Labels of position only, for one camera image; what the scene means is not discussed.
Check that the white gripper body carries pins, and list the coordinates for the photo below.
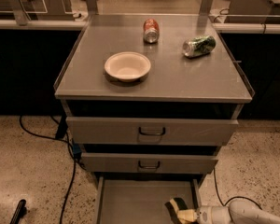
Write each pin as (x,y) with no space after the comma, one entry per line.
(207,216)

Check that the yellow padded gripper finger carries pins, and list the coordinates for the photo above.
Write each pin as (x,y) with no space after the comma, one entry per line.
(187,216)

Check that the green and yellow sponge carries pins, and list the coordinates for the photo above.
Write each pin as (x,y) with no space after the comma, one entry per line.
(174,206)

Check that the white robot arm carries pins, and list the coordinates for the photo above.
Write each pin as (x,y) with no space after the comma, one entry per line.
(237,212)

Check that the bottom grey open drawer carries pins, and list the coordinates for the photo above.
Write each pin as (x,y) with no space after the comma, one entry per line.
(141,201)

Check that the grey metal drawer cabinet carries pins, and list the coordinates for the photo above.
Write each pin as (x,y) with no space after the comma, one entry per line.
(176,87)

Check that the middle grey drawer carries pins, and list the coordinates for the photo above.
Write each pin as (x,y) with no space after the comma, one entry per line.
(148,163)

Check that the top grey drawer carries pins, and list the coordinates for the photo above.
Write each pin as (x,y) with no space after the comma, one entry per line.
(133,131)

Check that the white paper bowl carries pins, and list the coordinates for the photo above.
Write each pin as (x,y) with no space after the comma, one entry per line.
(127,66)

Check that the green soda can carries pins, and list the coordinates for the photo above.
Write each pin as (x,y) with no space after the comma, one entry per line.
(198,46)

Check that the black bar on floor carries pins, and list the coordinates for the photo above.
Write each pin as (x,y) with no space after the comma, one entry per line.
(19,212)

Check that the orange soda can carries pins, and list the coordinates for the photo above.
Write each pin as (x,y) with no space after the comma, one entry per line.
(151,31)

